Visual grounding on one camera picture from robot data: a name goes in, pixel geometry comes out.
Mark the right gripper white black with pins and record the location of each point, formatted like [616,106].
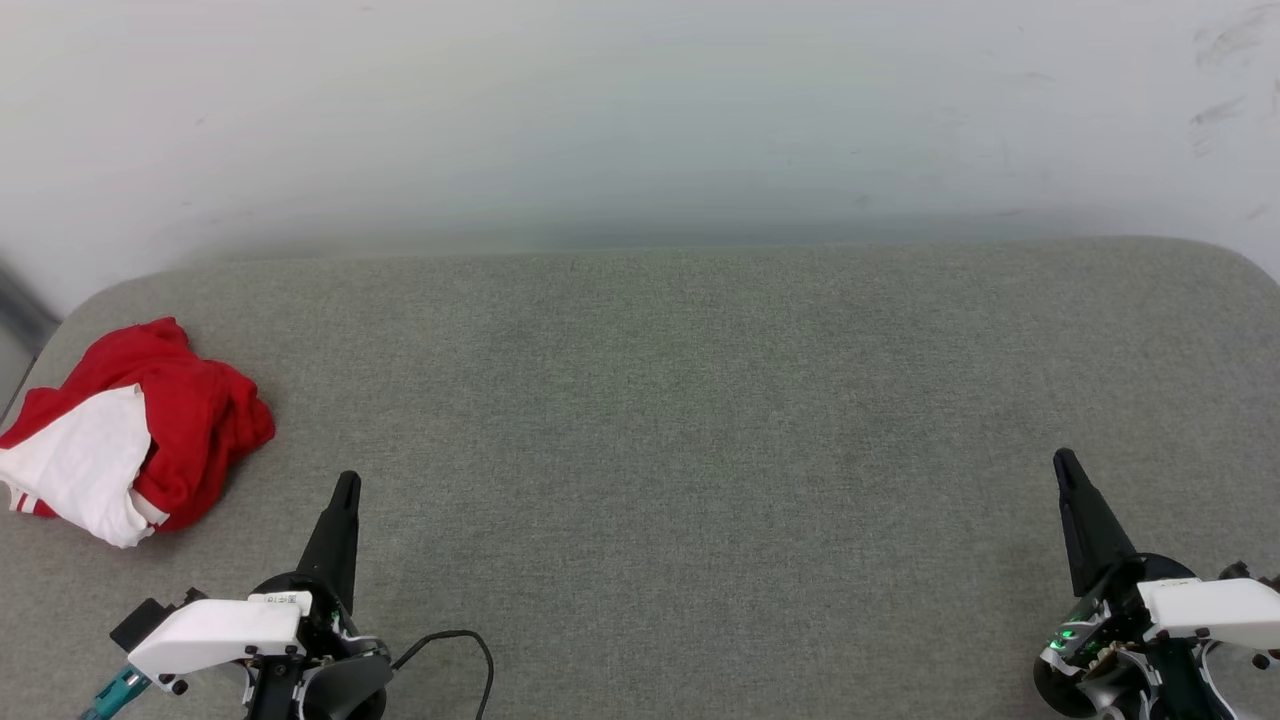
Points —
[1210,610]

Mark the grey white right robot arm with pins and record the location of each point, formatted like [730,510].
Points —
[1105,692]

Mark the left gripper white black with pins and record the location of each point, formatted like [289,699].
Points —
[220,635]

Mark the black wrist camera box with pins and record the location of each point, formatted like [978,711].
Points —
[1240,573]
[140,622]

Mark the grey fabric sofa seat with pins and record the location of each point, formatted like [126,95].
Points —
[700,420]

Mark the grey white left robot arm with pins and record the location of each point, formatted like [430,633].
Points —
[345,690]

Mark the red and white Bulls jersey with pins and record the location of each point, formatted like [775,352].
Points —
[190,420]

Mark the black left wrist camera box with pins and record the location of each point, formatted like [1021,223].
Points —
[140,622]

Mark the white paper label tag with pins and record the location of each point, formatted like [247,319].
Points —
[282,600]

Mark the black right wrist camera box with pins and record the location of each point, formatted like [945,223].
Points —
[1240,573]

